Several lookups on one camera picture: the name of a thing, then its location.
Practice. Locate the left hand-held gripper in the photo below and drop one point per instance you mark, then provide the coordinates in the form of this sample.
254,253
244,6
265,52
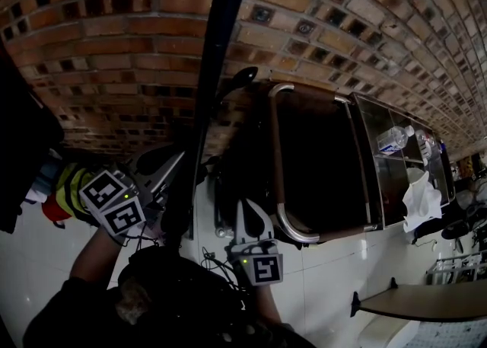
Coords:
114,205

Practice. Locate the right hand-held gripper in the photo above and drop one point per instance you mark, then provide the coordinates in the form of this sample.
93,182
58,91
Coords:
262,262

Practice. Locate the black coat rack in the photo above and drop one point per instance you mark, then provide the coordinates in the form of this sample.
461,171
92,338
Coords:
213,72

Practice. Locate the person's right forearm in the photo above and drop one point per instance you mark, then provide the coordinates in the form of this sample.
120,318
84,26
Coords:
268,302

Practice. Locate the person's left forearm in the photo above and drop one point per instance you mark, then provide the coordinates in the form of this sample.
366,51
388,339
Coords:
95,259

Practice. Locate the yellow green garment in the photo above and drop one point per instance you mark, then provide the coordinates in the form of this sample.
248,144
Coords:
70,190

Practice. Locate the red garment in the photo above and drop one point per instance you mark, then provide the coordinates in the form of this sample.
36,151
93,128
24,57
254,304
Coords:
55,211

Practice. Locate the person's black clothing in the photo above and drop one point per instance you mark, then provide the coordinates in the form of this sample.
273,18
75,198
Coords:
171,301

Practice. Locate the black hanging garment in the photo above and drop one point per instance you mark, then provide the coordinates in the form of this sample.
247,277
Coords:
23,137

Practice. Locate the metal glass shelf cabinet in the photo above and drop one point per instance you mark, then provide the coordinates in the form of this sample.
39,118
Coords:
403,171

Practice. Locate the clear plastic bottle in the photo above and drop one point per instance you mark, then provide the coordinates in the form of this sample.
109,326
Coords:
393,140

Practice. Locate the white crumpled cloth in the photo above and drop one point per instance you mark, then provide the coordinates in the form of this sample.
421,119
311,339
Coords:
420,202

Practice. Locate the wooden shelf board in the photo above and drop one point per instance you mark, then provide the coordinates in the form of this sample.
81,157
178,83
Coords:
426,301

